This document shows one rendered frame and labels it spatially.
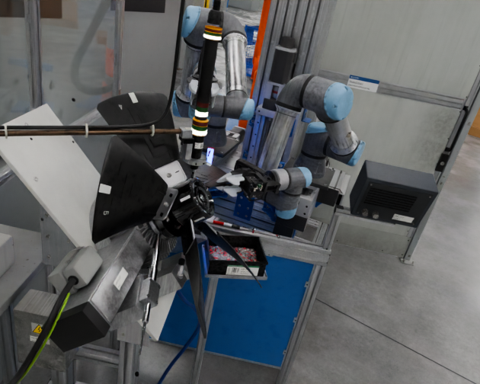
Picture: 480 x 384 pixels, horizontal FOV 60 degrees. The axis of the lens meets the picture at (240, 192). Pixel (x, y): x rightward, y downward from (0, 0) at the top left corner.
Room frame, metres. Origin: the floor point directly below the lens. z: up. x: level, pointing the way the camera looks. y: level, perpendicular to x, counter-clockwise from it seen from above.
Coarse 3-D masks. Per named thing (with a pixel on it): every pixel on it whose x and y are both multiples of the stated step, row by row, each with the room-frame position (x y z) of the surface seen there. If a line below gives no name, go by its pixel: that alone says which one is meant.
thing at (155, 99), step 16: (128, 96) 1.12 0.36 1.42; (144, 96) 1.16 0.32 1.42; (160, 96) 1.20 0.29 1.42; (112, 112) 1.06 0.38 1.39; (128, 112) 1.09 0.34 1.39; (144, 112) 1.11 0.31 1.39; (160, 112) 1.15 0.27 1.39; (144, 128) 1.08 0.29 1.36; (160, 128) 1.10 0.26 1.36; (128, 144) 1.03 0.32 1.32; (144, 144) 1.05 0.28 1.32; (160, 144) 1.07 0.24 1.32; (176, 144) 1.09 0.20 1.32; (160, 160) 1.04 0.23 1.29; (176, 160) 1.06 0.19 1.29
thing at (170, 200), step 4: (168, 188) 0.92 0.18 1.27; (172, 188) 0.94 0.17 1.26; (168, 192) 0.93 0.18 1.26; (172, 192) 0.94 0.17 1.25; (176, 192) 0.95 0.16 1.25; (168, 196) 0.93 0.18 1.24; (172, 196) 0.94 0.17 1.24; (176, 196) 0.96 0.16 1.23; (164, 200) 0.92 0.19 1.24; (168, 200) 0.93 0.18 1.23; (172, 200) 0.95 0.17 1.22; (160, 208) 0.91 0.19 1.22; (164, 208) 0.92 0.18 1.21; (168, 208) 0.94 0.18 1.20; (160, 212) 0.91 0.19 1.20; (164, 212) 0.92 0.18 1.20; (168, 212) 0.94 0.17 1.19; (156, 216) 0.90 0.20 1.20; (160, 216) 0.91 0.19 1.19; (164, 216) 0.93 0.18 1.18
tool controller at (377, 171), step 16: (368, 160) 1.47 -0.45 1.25; (368, 176) 1.38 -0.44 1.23; (384, 176) 1.40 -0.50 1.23; (400, 176) 1.41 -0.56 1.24; (416, 176) 1.43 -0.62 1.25; (432, 176) 1.45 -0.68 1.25; (352, 192) 1.49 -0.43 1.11; (368, 192) 1.38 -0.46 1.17; (384, 192) 1.38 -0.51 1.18; (400, 192) 1.37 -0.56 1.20; (416, 192) 1.37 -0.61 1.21; (432, 192) 1.37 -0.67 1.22; (352, 208) 1.42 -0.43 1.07; (368, 208) 1.40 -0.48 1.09; (384, 208) 1.40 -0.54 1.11; (400, 208) 1.39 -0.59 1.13; (416, 208) 1.39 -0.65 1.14; (400, 224) 1.41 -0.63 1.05; (416, 224) 1.41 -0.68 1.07
